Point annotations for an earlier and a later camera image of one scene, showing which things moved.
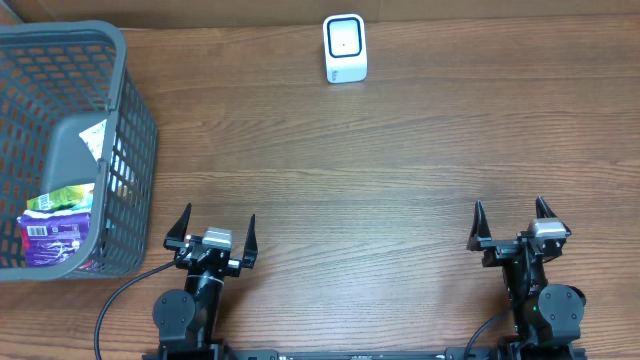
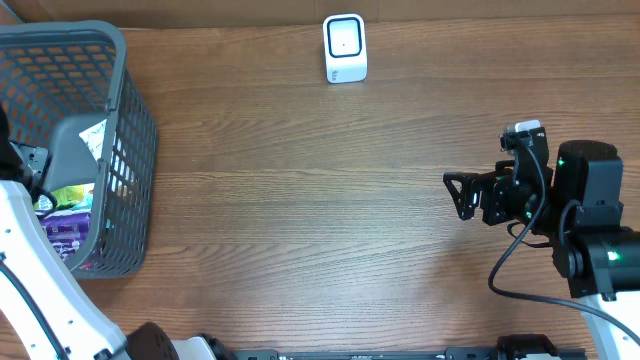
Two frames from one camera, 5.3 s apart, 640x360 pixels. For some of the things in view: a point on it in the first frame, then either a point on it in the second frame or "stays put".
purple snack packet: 53,238 stays put
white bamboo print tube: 93,137 stays put
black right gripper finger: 481,229 -> 464,190
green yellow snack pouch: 68,199 stays put
